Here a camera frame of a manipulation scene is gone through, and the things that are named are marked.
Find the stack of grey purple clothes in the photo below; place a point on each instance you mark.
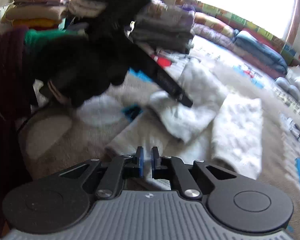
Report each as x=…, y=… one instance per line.
x=165, y=30

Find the white quilted pants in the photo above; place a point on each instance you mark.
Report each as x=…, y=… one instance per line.
x=235, y=130

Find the light blue plush toy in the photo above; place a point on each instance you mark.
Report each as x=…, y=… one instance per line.
x=287, y=87

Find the colourful alphabet foam mat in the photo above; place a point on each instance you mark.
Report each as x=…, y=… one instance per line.
x=257, y=27

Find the blue folded blanket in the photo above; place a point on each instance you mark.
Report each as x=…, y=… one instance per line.
x=260, y=50

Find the yellow cartoon pillow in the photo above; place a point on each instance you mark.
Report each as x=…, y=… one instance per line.
x=212, y=20

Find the stack of colourful clothes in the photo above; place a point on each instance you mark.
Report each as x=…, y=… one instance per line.
x=35, y=12

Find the purple floral quilt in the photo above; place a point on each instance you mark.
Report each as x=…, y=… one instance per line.
x=215, y=36

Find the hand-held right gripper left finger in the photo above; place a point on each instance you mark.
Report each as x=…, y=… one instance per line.
x=140, y=163

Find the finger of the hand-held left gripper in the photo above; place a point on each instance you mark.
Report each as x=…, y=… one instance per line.
x=186, y=101

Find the window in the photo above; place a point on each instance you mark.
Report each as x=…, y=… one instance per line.
x=240, y=0

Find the cartoon printed blanket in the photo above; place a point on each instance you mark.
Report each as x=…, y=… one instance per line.
x=65, y=135

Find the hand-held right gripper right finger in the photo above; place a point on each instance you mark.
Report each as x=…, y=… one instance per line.
x=154, y=163

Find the person's left forearm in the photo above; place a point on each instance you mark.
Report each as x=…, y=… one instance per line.
x=7, y=80

